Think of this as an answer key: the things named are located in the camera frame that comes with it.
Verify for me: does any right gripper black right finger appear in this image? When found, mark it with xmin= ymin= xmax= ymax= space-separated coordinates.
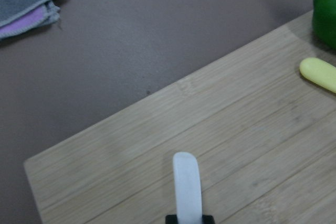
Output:
xmin=202 ymin=215 xmax=215 ymax=224

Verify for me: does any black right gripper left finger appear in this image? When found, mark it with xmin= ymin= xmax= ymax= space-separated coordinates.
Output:
xmin=165 ymin=215 xmax=178 ymax=224

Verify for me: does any white ceramic spoon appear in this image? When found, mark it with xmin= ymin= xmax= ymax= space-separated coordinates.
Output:
xmin=173 ymin=152 xmax=203 ymax=223

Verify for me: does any wooden cutting board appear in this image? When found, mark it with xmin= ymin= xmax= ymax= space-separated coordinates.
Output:
xmin=24 ymin=13 xmax=335 ymax=223

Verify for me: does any yellow plastic knife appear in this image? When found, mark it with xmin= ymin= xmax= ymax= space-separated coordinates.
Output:
xmin=299 ymin=57 xmax=335 ymax=93

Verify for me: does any green lime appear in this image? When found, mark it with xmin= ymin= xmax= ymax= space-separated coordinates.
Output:
xmin=312 ymin=0 xmax=335 ymax=49

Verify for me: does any grey folded cloth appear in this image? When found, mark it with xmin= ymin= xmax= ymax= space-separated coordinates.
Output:
xmin=1 ymin=0 xmax=60 ymax=40

